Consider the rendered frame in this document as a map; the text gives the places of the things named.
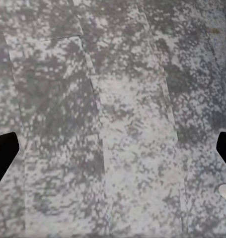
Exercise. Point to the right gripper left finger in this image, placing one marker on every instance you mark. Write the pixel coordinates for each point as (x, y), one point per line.
(9, 148)

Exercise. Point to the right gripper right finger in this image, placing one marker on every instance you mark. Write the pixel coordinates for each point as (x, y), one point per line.
(221, 145)

